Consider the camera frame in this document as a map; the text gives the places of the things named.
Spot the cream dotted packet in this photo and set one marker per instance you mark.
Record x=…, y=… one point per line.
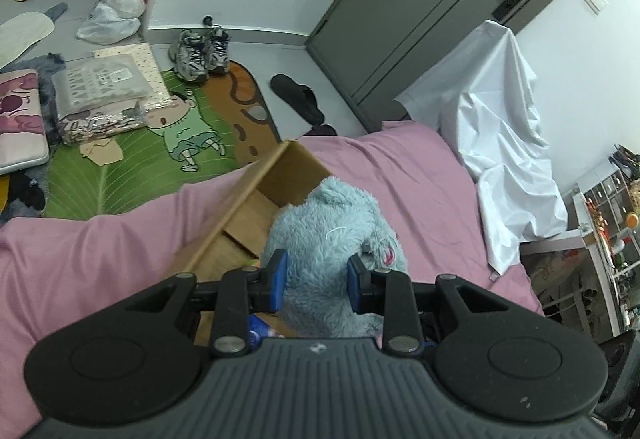
x=145, y=64

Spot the white plastic bags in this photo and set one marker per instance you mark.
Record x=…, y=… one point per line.
x=107, y=26

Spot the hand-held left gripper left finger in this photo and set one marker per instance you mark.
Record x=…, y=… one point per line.
x=277, y=281

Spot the black slipper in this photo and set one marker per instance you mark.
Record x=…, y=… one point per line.
x=322, y=130
x=295, y=96

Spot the white light switch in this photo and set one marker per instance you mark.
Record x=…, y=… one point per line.
x=595, y=1

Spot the pink cartoon cushion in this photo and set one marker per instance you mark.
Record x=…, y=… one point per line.
x=20, y=119

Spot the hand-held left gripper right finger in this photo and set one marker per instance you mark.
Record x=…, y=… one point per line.
x=356, y=286

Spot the green cartoon rug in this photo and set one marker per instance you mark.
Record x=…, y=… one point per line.
x=125, y=184

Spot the printed tote bag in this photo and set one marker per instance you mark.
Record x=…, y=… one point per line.
x=565, y=279

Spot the clear packaged garment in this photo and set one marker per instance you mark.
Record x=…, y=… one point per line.
x=100, y=84

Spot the grey fluffy plush toy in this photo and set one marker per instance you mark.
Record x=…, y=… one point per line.
x=325, y=239

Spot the white storage shelf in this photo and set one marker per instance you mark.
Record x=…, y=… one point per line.
x=605, y=199

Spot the white cover cloth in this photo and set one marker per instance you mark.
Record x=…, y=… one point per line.
x=500, y=119

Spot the white insole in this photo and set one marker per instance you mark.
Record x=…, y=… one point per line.
x=20, y=36

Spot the pink bed sheet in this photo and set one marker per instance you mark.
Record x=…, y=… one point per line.
x=100, y=259

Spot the grey door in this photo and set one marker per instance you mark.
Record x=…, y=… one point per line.
x=400, y=19

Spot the grey white sneaker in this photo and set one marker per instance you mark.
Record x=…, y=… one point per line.
x=190, y=56
x=219, y=49

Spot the grey fuzzy sock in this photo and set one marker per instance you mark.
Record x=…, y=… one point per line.
x=56, y=12

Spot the dark grey shaggy rug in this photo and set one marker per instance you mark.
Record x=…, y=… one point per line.
x=51, y=66

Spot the brown cardboard scrap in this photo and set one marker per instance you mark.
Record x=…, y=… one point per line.
x=102, y=152

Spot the brown cardboard box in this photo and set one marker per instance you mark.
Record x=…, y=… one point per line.
x=295, y=174

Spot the patterned plastic packet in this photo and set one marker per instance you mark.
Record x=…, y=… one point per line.
x=100, y=125

